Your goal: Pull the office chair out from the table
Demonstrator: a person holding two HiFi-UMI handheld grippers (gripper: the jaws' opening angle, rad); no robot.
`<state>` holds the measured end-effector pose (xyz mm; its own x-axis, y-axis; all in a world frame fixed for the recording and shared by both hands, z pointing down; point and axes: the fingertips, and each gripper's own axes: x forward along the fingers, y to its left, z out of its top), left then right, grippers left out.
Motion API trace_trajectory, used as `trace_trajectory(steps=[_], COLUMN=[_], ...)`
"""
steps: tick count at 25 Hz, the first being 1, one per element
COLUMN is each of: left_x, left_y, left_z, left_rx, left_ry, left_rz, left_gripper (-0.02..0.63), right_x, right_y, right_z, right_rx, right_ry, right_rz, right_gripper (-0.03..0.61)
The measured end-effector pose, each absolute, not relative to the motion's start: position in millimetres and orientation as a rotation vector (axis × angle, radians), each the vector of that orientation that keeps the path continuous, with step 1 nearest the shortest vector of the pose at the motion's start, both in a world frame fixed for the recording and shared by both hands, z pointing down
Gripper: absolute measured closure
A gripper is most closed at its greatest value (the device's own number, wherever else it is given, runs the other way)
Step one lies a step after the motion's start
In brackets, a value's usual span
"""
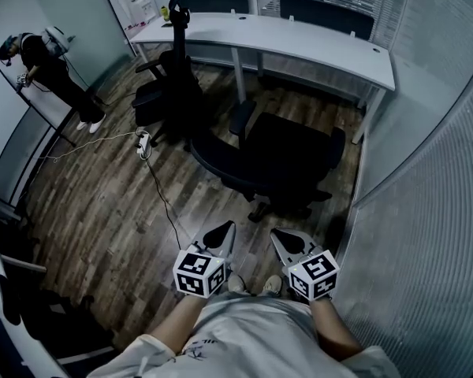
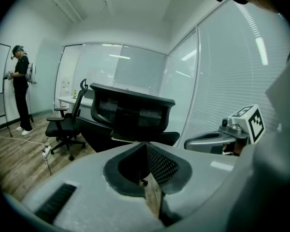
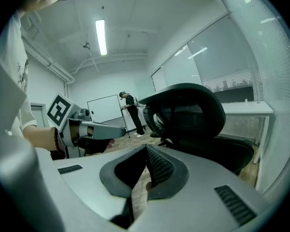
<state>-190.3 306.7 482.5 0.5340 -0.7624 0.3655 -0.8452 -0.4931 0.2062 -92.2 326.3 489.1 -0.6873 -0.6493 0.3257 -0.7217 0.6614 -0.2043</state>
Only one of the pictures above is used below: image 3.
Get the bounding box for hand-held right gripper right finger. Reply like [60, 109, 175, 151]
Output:
[128, 144, 265, 232]

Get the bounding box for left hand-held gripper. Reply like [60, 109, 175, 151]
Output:
[46, 93, 126, 159]

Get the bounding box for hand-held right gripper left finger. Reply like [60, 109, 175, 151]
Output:
[52, 144, 148, 229]

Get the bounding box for black mesh office chair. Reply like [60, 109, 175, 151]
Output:
[138, 83, 255, 176]

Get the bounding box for person's left forearm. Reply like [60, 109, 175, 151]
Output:
[23, 126, 61, 152]

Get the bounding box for person's left hand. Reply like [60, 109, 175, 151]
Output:
[69, 125, 116, 154]

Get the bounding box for whiteboard on black stand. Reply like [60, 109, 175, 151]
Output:
[87, 94, 131, 139]

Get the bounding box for grey door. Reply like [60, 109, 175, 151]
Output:
[30, 102, 48, 128]

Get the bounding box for white ceiling pipe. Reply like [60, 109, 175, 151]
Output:
[21, 36, 75, 84]

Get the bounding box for fluorescent ceiling light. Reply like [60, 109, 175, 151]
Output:
[95, 19, 108, 56]

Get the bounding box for long white desk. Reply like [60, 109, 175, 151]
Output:
[218, 101, 274, 164]

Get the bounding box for wide black desk partition panel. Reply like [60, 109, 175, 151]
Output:
[214, 86, 254, 103]

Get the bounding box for person's white printed t-shirt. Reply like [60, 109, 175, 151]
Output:
[0, 11, 38, 140]

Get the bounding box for white window blinds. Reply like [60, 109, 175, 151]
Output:
[202, 61, 266, 102]

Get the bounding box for dark bead bracelet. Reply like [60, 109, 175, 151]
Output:
[53, 127, 65, 156]

